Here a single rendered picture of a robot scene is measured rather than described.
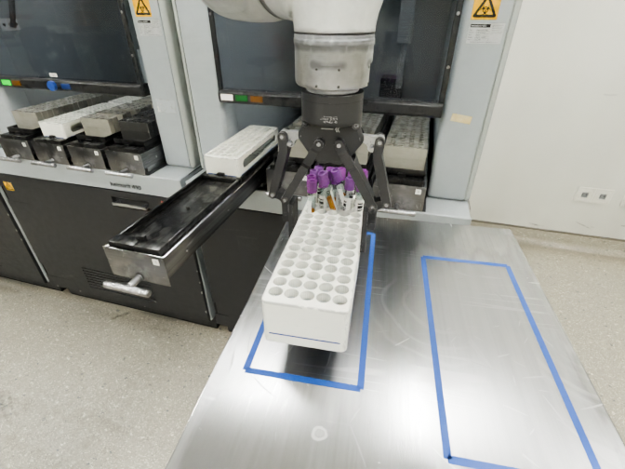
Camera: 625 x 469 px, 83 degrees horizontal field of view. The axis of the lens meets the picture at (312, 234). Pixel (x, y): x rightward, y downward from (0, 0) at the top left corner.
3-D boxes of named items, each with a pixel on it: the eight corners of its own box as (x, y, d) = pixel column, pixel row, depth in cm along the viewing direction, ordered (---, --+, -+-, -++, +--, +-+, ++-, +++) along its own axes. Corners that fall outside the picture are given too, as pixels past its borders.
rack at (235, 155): (252, 142, 120) (250, 125, 117) (279, 145, 118) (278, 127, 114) (206, 177, 96) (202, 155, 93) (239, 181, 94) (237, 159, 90)
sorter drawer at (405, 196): (393, 133, 152) (396, 111, 147) (427, 136, 149) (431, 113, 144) (367, 213, 93) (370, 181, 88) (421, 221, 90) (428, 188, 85)
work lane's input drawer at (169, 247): (253, 158, 127) (250, 133, 122) (289, 162, 124) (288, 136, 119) (96, 288, 68) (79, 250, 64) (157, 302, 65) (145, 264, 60)
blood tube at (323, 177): (342, 228, 60) (325, 175, 53) (333, 228, 61) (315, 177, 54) (344, 221, 61) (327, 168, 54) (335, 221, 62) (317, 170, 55)
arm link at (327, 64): (373, 36, 35) (368, 100, 38) (377, 31, 42) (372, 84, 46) (284, 34, 36) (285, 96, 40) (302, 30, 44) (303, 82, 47)
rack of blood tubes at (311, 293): (311, 221, 67) (311, 191, 64) (364, 226, 66) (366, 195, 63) (262, 340, 43) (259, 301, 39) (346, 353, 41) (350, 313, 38)
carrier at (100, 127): (117, 136, 121) (112, 118, 118) (113, 138, 119) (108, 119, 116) (89, 133, 124) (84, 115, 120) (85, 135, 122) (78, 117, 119)
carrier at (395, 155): (424, 168, 97) (428, 147, 94) (424, 171, 95) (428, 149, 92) (382, 163, 100) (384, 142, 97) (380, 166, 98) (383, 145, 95)
